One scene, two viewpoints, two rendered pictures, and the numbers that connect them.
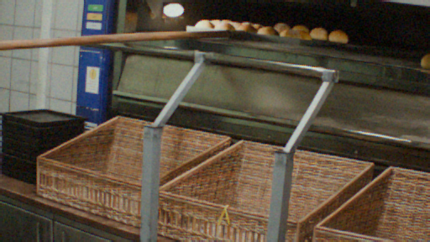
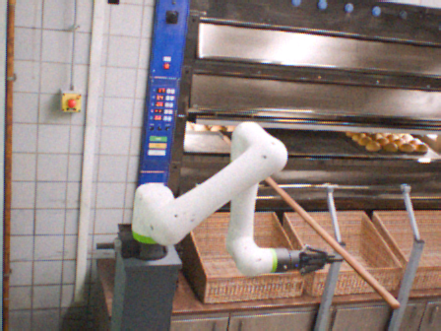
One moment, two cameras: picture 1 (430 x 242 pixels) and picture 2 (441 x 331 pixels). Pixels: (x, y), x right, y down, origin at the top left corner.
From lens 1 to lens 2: 3.59 m
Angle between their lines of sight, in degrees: 57
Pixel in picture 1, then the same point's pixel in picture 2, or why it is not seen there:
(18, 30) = (45, 157)
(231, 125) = (270, 204)
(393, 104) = (372, 178)
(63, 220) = (240, 313)
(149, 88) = not seen: hidden behind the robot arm
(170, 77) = not seen: hidden behind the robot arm
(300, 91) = (316, 178)
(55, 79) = (101, 194)
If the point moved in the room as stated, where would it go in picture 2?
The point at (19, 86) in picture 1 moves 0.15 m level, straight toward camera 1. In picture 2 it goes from (50, 204) to (75, 212)
